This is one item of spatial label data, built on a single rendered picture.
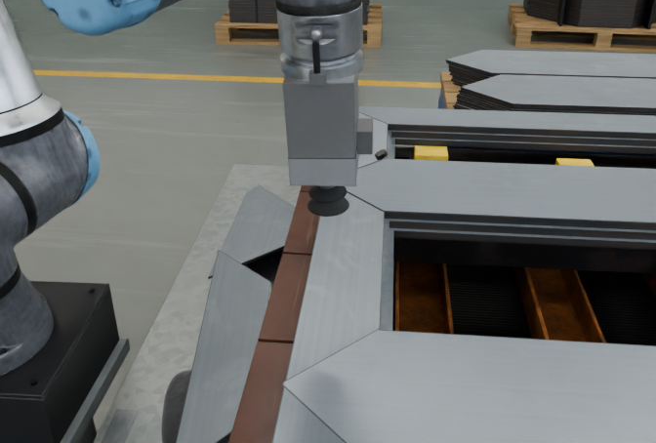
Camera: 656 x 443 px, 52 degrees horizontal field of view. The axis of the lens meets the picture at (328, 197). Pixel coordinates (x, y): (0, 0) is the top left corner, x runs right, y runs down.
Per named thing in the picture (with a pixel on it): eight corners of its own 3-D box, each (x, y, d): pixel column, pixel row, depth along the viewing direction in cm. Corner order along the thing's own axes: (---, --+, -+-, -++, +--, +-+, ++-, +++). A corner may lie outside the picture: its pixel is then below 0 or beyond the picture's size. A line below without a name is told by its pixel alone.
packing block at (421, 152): (444, 164, 128) (446, 144, 126) (446, 176, 123) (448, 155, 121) (413, 162, 128) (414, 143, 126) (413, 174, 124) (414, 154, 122)
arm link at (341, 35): (363, -8, 62) (360, 19, 55) (364, 40, 65) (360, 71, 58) (282, -7, 63) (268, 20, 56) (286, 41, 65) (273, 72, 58)
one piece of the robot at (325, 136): (388, 43, 56) (387, 211, 64) (388, 12, 63) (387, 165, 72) (270, 45, 57) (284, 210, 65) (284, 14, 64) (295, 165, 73)
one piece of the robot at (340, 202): (345, 195, 67) (346, 212, 68) (348, 176, 70) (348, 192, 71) (306, 194, 67) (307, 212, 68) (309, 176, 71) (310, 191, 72)
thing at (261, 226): (315, 188, 140) (315, 171, 138) (288, 302, 105) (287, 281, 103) (256, 185, 141) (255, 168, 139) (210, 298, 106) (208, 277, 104)
